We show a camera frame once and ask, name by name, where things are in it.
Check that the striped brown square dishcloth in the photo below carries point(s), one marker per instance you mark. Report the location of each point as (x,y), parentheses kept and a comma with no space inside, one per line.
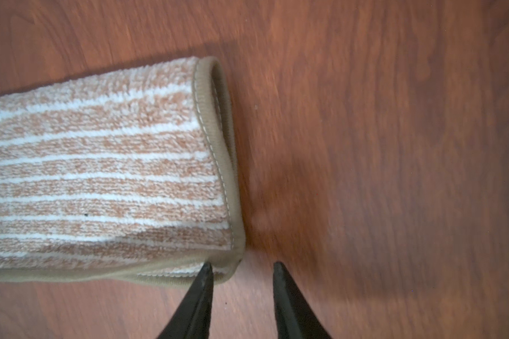
(129,175)

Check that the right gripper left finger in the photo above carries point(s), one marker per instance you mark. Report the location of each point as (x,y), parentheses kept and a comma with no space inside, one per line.
(192,319)

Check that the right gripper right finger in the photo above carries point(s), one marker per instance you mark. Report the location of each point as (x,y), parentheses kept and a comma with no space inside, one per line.
(294,316)

